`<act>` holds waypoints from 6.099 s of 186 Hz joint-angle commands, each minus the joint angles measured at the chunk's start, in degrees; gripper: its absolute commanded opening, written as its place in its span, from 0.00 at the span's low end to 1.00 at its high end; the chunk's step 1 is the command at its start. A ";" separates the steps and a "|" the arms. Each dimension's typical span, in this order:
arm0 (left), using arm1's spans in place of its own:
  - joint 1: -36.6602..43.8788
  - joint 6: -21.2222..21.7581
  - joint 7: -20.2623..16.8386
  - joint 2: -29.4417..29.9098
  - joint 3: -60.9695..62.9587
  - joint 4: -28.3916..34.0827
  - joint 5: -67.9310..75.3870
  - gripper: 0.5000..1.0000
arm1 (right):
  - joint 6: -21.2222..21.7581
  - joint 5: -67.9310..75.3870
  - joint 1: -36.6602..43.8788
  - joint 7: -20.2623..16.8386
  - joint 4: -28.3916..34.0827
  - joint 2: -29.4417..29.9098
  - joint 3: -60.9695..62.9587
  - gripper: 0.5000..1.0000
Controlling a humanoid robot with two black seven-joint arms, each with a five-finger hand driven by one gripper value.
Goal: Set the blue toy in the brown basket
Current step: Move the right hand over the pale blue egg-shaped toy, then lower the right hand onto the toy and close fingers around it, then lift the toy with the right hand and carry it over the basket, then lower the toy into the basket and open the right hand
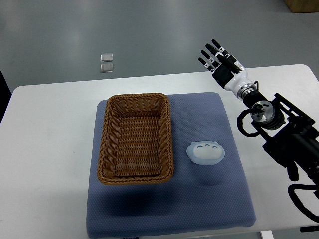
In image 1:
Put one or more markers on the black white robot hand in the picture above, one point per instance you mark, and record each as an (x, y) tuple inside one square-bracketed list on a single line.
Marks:
[(226, 70)]

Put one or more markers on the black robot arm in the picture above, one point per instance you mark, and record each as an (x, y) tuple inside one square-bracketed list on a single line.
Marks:
[(289, 133)]

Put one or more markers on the brown wicker basket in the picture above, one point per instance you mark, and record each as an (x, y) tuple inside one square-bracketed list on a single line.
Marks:
[(136, 143)]

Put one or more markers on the cardboard box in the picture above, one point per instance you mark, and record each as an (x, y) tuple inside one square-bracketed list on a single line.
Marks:
[(302, 6)]

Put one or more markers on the upper metal floor plate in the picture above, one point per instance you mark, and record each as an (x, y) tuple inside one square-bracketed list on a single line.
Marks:
[(106, 57)]

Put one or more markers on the blue quilted mat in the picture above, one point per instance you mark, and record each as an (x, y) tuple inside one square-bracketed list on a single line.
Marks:
[(196, 198)]

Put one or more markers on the dark object at left edge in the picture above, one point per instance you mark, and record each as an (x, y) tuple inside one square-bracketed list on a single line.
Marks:
[(5, 95)]

